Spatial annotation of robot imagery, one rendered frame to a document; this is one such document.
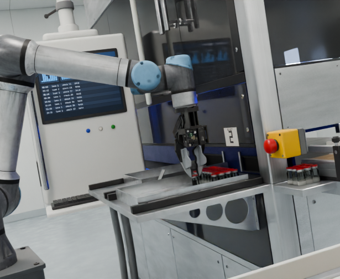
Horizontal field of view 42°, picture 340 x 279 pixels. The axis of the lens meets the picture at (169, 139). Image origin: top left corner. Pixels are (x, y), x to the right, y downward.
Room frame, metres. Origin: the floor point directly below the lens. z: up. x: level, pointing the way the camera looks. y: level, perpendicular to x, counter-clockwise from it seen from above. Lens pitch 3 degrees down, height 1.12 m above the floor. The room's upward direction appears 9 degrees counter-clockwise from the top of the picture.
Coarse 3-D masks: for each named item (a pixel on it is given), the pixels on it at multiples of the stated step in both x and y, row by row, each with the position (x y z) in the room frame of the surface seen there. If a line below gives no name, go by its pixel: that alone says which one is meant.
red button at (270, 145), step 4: (268, 140) 1.17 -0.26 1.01; (272, 140) 1.17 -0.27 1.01; (264, 144) 1.18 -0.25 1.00; (268, 144) 1.17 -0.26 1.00; (272, 144) 1.16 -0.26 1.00; (264, 148) 1.19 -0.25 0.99; (268, 148) 1.17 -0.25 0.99; (272, 148) 1.16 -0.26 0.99; (276, 148) 1.17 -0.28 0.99; (268, 152) 1.18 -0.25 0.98; (272, 152) 1.17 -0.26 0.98
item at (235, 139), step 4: (224, 128) 1.46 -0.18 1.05; (228, 128) 1.43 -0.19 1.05; (232, 128) 1.41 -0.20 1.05; (236, 128) 1.39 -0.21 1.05; (224, 132) 1.46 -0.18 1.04; (228, 132) 1.44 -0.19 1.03; (232, 132) 1.41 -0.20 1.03; (236, 132) 1.39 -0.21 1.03; (228, 136) 1.44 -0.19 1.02; (236, 136) 1.39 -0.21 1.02; (228, 140) 1.44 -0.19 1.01; (232, 140) 1.42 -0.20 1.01; (236, 140) 1.40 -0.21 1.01; (228, 144) 1.45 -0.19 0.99; (232, 144) 1.42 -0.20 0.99; (236, 144) 1.40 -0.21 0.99
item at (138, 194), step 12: (156, 180) 1.46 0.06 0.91; (168, 180) 1.48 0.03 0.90; (180, 180) 1.49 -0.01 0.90; (216, 180) 1.25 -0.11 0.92; (228, 180) 1.27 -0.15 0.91; (240, 180) 1.28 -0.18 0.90; (120, 192) 1.36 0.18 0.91; (132, 192) 1.43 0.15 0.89; (144, 192) 1.45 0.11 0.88; (156, 192) 1.42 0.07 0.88; (168, 192) 1.20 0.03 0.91; (180, 192) 1.22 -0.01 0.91; (132, 204) 1.24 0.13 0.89
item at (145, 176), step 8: (160, 168) 1.83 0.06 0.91; (168, 168) 1.84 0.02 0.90; (176, 168) 1.85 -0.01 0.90; (192, 168) 1.88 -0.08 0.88; (128, 176) 1.69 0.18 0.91; (136, 176) 1.79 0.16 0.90; (144, 176) 1.80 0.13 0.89; (152, 176) 1.81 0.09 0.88; (168, 176) 1.57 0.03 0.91; (128, 184) 1.71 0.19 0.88
